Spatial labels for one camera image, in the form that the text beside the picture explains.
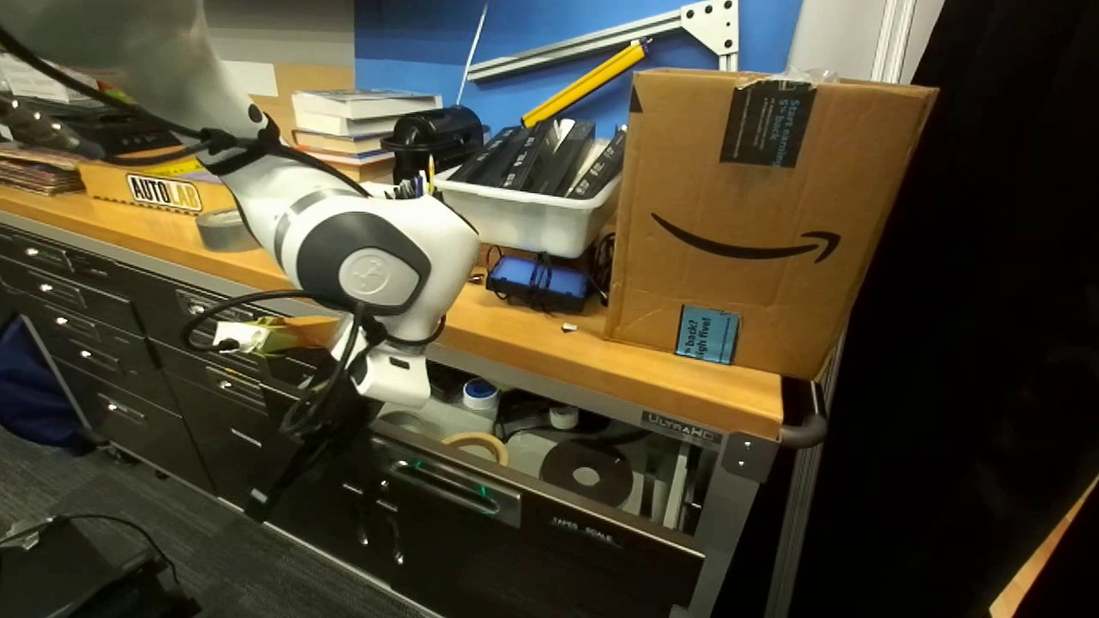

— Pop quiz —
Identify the blue pin board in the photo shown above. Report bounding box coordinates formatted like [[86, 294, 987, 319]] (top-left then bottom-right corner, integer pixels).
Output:
[[352, 0, 807, 148]]

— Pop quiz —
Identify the small white tape roll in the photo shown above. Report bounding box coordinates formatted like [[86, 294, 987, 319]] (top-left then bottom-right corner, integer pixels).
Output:
[[544, 402, 583, 434]]

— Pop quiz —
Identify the black curtain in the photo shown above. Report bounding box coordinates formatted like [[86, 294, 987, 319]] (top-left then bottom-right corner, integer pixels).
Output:
[[788, 0, 1099, 618]]

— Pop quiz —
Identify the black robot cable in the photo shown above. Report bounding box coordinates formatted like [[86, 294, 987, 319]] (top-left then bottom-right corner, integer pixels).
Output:
[[179, 286, 390, 460]]

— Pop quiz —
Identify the brown Amazon cardboard box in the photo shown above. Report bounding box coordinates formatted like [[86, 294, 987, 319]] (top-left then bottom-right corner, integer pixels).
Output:
[[601, 65, 940, 385]]

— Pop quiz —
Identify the dark blue chair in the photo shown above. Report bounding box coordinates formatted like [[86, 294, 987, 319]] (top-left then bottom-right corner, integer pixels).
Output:
[[0, 310, 98, 452]]

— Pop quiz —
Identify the stack of pale books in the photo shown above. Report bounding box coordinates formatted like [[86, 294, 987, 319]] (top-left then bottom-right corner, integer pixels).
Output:
[[293, 115, 407, 179]]

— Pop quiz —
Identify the silver aluminium rail bracket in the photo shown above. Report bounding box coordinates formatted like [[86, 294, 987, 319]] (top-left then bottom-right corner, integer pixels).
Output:
[[465, 0, 742, 85]]

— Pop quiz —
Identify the thick white book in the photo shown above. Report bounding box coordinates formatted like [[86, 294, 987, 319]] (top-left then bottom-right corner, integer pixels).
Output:
[[288, 85, 448, 125]]

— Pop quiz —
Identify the dark blue black case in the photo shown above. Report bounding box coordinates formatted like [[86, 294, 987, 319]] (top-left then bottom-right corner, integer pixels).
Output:
[[485, 250, 598, 315]]

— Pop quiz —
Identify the black bag on floor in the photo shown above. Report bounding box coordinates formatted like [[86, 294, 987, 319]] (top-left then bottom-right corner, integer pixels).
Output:
[[0, 510, 205, 618]]

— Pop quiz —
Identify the yellow bar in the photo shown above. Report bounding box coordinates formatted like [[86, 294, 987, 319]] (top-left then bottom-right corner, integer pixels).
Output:
[[519, 38, 653, 135]]

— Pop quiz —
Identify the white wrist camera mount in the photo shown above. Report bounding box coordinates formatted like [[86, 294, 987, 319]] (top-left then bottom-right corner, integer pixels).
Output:
[[340, 339, 438, 405]]

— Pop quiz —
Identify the black tape roll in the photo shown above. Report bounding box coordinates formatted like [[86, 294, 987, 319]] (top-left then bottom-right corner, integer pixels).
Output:
[[537, 439, 637, 510]]

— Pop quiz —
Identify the black drawer cabinet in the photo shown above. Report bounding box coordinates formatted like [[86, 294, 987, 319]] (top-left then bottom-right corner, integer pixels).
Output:
[[0, 220, 347, 508]]

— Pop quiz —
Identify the beige masking tape roll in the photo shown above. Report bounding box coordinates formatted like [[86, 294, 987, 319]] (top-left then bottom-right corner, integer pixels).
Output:
[[438, 427, 517, 471]]

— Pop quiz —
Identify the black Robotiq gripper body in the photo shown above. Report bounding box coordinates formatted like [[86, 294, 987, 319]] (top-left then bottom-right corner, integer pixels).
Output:
[[288, 381, 390, 492]]

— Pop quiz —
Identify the yellow cardboard tray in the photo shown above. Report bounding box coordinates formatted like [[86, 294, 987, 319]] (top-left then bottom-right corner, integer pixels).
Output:
[[77, 154, 248, 220]]

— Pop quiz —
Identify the grey bin with black items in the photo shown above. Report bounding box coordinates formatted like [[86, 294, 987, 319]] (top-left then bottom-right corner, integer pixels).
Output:
[[432, 115, 633, 265]]

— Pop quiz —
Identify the grey metal drawer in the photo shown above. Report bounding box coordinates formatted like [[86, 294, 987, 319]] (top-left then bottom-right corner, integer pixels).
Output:
[[241, 370, 797, 618]]

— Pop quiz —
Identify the blue white tape roll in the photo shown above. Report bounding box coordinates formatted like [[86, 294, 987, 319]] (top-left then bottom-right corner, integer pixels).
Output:
[[456, 378, 506, 418]]

